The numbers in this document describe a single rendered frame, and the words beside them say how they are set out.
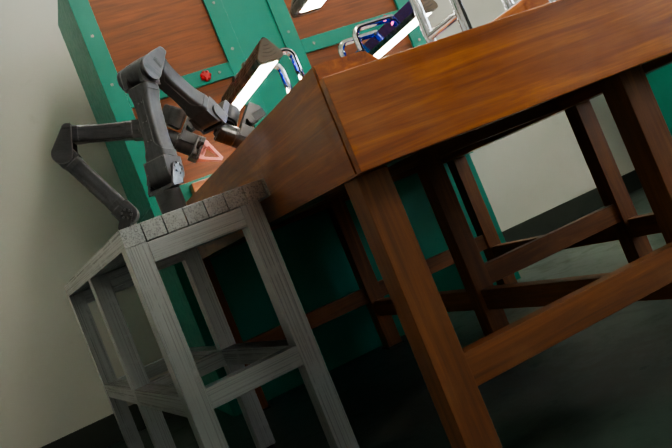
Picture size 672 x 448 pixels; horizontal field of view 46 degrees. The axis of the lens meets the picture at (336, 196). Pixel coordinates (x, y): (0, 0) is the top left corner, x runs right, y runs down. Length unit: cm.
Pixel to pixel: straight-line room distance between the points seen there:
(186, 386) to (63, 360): 211
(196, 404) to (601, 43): 101
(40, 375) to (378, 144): 265
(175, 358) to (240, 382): 14
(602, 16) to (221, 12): 199
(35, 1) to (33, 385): 174
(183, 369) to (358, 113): 64
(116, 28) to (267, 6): 61
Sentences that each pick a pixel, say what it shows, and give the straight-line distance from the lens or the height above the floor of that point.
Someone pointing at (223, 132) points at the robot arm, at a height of 87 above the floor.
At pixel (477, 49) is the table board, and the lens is 135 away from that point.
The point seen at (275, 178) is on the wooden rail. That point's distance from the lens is 160.
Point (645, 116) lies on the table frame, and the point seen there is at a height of 49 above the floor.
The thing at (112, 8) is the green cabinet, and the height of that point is 160.
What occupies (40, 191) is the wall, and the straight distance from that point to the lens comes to 373.
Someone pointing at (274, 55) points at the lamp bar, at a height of 105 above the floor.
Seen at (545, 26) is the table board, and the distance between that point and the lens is 144.
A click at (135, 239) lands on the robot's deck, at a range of 158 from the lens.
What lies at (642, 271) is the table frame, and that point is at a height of 23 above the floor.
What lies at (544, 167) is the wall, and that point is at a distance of 482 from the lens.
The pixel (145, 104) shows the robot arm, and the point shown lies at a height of 96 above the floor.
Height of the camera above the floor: 53
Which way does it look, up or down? 2 degrees up
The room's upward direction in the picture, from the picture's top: 22 degrees counter-clockwise
